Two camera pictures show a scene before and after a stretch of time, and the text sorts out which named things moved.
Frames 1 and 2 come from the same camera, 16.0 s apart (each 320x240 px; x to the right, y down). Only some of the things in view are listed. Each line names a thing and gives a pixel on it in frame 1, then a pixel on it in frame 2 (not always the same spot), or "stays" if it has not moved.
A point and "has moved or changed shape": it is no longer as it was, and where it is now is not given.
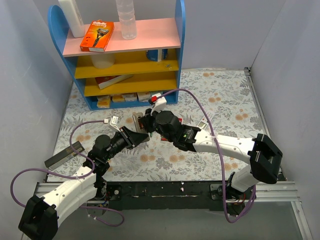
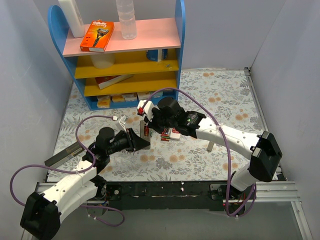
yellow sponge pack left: [103, 101] stays
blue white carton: [157, 55] stays
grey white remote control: [136, 116] has moved or changed shape
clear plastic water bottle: [125, 9] stays
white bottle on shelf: [75, 21] stays
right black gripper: [147, 122] -> [155, 121]
